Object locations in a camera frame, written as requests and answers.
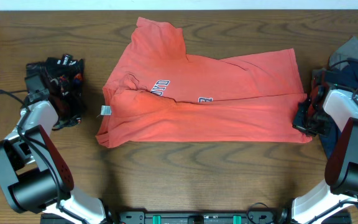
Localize red soccer t-shirt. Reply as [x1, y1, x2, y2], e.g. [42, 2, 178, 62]
[96, 17, 310, 148]

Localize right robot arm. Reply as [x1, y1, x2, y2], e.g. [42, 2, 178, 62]
[279, 70, 358, 223]

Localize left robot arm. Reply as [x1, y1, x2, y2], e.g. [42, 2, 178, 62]
[0, 75, 117, 223]

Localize grey garment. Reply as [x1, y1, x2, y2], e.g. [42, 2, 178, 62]
[311, 35, 358, 78]

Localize black printed folded shirt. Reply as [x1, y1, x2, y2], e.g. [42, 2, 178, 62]
[24, 54, 86, 131]

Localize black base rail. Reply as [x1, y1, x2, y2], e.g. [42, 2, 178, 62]
[40, 210, 352, 224]

